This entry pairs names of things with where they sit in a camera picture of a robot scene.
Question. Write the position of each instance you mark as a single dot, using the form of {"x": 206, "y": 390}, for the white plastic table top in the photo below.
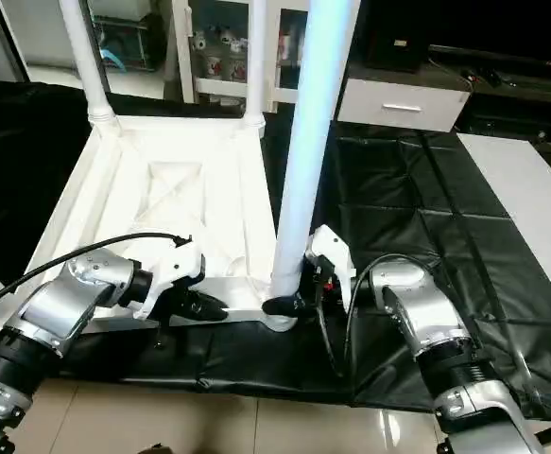
{"x": 180, "y": 189}

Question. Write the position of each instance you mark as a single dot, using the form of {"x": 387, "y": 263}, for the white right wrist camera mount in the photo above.
{"x": 332, "y": 251}

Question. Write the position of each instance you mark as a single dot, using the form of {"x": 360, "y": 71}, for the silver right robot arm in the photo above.
{"x": 426, "y": 322}

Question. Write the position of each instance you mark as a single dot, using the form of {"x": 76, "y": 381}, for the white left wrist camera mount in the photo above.
{"x": 176, "y": 270}

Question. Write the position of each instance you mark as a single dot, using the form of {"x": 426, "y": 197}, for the teal floor stand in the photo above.
{"x": 114, "y": 59}

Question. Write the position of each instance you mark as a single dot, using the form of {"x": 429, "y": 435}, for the black plastic mat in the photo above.
{"x": 426, "y": 218}

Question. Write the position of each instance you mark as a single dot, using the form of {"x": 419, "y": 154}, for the black box device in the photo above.
{"x": 398, "y": 33}

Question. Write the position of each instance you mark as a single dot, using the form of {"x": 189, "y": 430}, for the white glass door cabinet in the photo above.
{"x": 228, "y": 47}

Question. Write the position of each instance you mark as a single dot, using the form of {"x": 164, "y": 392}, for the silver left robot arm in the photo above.
{"x": 58, "y": 312}

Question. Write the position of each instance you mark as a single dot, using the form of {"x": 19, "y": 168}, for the white drawer unit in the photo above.
{"x": 403, "y": 104}

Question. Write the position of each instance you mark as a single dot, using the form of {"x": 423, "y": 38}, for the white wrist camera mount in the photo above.
{"x": 176, "y": 270}
{"x": 332, "y": 251}

